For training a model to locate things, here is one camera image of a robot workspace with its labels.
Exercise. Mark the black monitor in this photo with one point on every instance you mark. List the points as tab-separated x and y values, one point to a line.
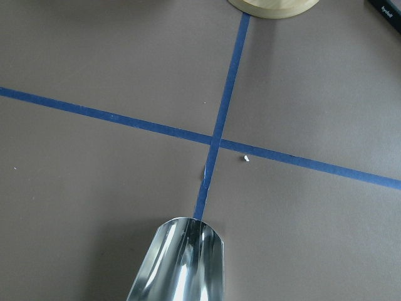
390	10

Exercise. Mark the round wooden stand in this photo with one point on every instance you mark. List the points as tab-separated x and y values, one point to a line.
273	9

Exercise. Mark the steel ice scoop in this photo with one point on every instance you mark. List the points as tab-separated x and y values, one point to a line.
185	261

